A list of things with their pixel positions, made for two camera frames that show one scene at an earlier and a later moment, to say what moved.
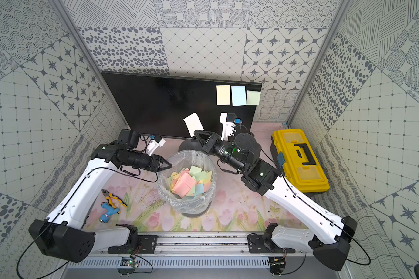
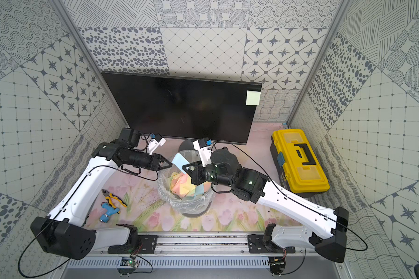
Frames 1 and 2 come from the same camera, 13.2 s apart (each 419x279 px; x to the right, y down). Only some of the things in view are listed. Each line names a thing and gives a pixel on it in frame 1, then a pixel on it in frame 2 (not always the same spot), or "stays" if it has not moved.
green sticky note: x=253 y=97 stays
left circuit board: x=128 y=265 stays
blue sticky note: x=238 y=95 → x=179 y=161
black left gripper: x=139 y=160 stays
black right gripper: x=215 y=143 → x=196 y=174
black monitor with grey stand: x=157 y=105 stays
